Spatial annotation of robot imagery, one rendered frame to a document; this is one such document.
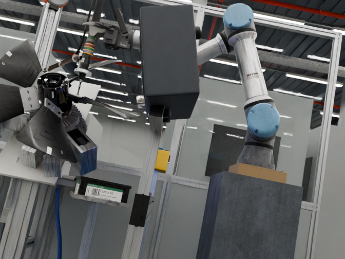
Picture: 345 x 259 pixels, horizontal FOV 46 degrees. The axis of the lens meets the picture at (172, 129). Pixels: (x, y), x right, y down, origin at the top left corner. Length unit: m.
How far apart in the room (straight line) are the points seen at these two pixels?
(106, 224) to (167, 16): 1.64
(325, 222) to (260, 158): 3.48
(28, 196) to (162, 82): 1.08
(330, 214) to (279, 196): 3.54
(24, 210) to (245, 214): 0.88
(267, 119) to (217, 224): 0.41
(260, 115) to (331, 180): 3.63
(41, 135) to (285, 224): 0.92
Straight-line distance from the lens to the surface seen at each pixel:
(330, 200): 5.06
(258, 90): 1.55
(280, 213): 1.54
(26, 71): 1.82
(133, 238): 1.06
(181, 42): 0.83
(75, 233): 2.35
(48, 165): 1.61
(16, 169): 1.71
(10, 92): 1.67
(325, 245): 5.05
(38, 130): 1.47
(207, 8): 2.59
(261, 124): 1.50
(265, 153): 1.62
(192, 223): 2.31
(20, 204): 1.77
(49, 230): 2.20
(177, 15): 0.85
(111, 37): 1.71
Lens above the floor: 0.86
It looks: 10 degrees up
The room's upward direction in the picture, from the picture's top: 11 degrees clockwise
